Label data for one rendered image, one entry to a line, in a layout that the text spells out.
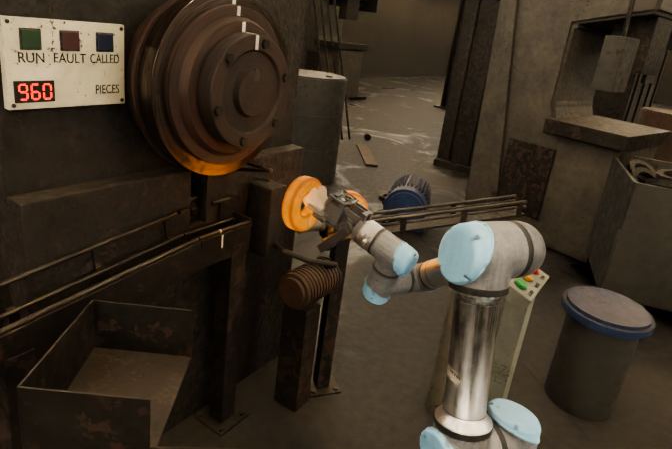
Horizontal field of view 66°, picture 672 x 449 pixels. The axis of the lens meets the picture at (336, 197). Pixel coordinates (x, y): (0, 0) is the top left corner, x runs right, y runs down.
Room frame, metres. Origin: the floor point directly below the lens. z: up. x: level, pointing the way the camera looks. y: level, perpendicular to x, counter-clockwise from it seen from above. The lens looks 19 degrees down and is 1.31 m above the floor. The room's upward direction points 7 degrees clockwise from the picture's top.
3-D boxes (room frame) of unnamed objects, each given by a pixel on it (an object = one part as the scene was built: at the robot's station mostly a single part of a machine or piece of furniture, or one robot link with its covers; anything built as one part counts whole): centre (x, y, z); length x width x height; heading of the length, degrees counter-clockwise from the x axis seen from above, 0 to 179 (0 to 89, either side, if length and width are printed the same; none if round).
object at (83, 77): (1.12, 0.61, 1.15); 0.26 x 0.02 x 0.18; 148
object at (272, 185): (1.55, 0.22, 0.68); 0.11 x 0.08 x 0.24; 58
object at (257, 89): (1.29, 0.25, 1.11); 0.28 x 0.06 x 0.28; 148
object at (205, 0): (1.35, 0.34, 1.11); 0.47 x 0.06 x 0.47; 148
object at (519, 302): (1.53, -0.65, 0.31); 0.24 x 0.16 x 0.62; 148
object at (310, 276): (1.55, 0.04, 0.27); 0.22 x 0.13 x 0.53; 148
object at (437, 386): (1.58, -0.49, 0.26); 0.12 x 0.12 x 0.52
